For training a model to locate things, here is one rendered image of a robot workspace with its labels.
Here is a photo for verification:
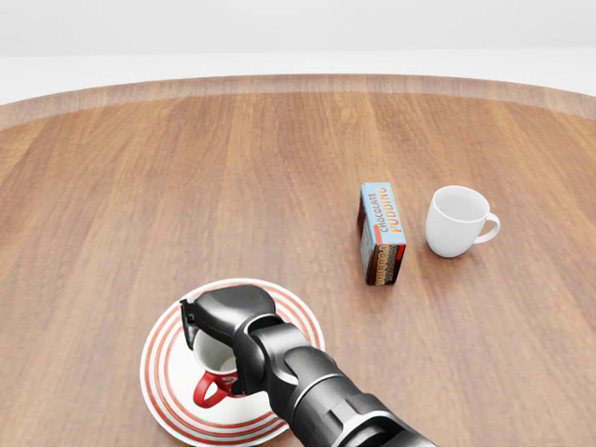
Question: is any chocolate pudding box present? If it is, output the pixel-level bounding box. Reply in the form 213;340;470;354
356;181;408;287

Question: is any red mug with white inside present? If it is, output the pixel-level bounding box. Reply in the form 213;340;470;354
191;327;249;411

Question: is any white plate with red rings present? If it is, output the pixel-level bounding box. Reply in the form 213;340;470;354
139;278;327;447

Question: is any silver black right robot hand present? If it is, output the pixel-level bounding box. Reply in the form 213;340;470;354
179;284;284;397

